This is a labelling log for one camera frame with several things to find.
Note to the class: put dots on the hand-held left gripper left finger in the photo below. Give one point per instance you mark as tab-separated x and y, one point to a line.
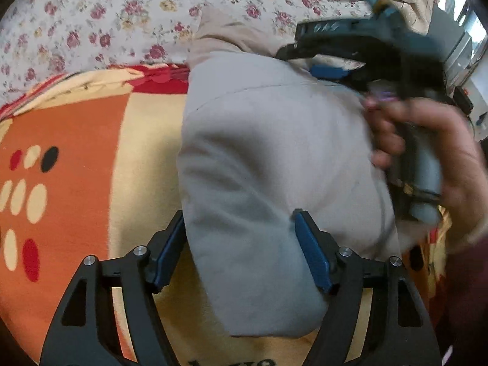
169	253

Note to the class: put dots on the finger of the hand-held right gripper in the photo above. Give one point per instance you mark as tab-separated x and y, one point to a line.
324	30
328	71

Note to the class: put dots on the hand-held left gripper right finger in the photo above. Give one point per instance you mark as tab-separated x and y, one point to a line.
312	255

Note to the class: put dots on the beige sweatshirt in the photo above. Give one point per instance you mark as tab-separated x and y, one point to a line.
259	167

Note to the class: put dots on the person's right forearm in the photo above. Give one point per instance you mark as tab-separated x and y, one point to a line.
469	305

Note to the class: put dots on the person's right hand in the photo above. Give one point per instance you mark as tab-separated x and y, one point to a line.
461	167

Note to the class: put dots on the grey cabinet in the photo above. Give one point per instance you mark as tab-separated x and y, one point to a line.
453	49

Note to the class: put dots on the window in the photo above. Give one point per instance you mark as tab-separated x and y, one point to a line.
450	3

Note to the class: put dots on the orange patterned blanket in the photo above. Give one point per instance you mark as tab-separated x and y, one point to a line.
76	122

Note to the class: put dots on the floral bedsheet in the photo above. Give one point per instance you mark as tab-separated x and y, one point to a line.
114	15

